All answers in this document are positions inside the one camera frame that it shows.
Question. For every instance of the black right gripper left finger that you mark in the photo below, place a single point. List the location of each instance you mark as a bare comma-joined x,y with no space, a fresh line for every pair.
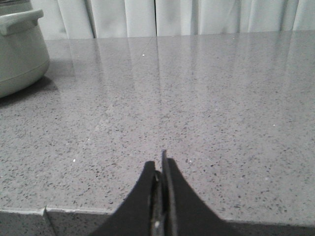
134,217

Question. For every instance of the white pleated curtain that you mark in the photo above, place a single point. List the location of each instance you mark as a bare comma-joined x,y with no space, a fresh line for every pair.
82,19

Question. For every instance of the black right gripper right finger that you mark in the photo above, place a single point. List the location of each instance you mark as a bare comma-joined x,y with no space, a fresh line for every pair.
187,214

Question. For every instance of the pale green electric cooking pot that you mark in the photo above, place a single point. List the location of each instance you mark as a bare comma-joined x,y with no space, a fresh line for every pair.
24,58

